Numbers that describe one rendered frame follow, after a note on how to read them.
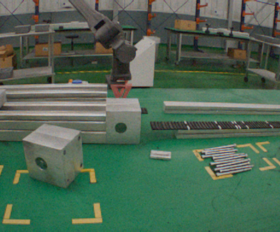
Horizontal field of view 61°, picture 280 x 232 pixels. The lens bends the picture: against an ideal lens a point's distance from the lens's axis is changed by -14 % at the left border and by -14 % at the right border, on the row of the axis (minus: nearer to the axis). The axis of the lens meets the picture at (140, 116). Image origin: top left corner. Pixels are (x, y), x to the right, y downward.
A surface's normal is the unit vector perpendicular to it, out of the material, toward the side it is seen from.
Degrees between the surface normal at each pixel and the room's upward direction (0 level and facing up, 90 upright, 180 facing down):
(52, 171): 90
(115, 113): 90
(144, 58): 90
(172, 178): 0
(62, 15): 90
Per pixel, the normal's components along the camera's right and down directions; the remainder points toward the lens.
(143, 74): 0.17, 0.39
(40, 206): 0.05, -0.92
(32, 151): -0.27, 0.36
